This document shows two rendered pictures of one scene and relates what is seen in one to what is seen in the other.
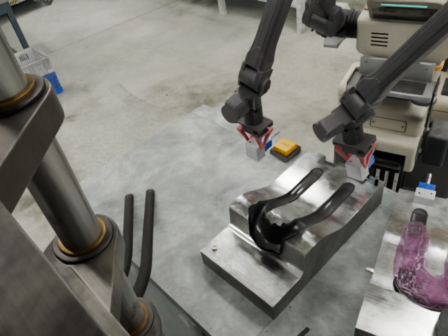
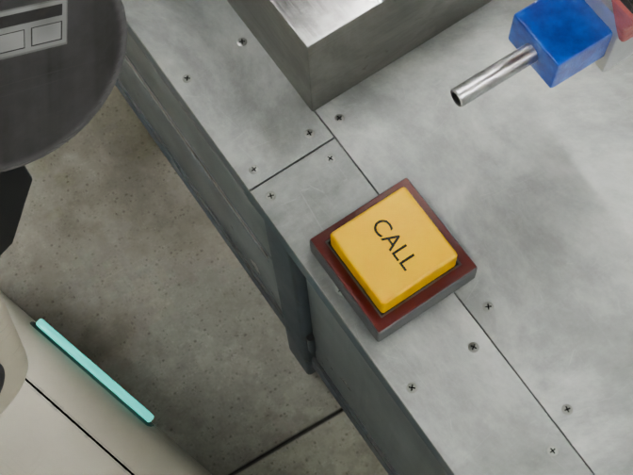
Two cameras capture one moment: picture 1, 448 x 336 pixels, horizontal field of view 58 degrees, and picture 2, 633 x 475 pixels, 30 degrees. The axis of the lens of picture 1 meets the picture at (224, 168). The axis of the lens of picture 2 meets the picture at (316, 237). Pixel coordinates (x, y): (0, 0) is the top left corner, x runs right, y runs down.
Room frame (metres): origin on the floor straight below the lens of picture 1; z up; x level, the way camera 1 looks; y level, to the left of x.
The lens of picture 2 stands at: (1.40, -0.24, 1.55)
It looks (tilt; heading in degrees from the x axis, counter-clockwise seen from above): 68 degrees down; 189
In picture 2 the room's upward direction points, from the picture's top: 5 degrees counter-clockwise
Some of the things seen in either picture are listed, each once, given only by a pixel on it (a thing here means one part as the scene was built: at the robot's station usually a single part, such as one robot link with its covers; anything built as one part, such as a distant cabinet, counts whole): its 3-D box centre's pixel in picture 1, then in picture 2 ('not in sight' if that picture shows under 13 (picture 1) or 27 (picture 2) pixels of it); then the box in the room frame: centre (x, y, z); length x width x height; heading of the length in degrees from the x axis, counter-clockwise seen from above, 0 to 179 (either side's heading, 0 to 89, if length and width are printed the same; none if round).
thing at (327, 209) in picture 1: (301, 203); not in sight; (0.76, -0.19, 0.92); 0.35 x 0.16 x 0.09; 128
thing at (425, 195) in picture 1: (426, 189); not in sight; (0.78, -0.56, 0.86); 0.13 x 0.05 x 0.05; 145
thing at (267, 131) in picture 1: (258, 135); not in sight; (1.00, -0.12, 0.99); 0.07 x 0.07 x 0.09; 37
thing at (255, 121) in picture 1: (253, 115); not in sight; (1.01, -0.11, 1.06); 0.10 x 0.07 x 0.07; 37
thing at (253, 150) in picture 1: (265, 141); (545, 43); (1.03, -0.15, 0.94); 0.13 x 0.05 x 0.05; 127
